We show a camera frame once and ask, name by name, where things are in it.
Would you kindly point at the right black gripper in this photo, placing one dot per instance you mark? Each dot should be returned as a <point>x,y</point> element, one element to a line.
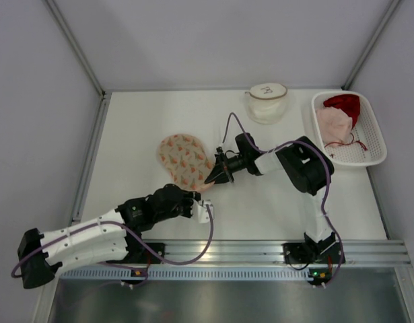
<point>227,169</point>

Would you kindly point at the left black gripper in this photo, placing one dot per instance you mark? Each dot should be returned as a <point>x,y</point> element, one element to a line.
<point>187,203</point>

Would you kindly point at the pink floral laundry bag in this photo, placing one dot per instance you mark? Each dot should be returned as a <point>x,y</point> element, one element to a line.
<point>185,159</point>

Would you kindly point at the white round mesh laundry bag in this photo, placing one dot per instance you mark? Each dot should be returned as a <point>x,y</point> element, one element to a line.
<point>266,103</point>

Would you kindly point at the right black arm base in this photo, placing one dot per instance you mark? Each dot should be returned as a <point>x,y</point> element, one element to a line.
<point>301,253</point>

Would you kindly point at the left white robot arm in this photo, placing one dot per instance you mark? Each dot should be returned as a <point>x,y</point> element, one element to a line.
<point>111,237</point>

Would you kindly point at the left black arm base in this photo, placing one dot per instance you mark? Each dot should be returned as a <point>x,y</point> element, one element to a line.
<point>149,252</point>

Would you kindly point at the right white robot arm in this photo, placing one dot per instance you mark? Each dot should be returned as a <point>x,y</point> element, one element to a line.
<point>307,168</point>

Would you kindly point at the white plastic laundry basket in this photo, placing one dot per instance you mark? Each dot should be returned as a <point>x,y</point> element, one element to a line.
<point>365,146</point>

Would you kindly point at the pink garment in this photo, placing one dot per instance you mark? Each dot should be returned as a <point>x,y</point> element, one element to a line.
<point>334,125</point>

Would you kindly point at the red garment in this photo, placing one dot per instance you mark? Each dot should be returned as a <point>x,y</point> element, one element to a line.
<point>348,103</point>

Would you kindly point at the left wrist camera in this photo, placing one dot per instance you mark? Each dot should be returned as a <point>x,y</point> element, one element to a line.
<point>202,211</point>

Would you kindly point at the aluminium mounting rail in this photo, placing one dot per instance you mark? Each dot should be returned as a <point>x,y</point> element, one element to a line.
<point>363,253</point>

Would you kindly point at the white slotted cable duct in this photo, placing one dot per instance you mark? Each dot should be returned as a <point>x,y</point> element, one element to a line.
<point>186,273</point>

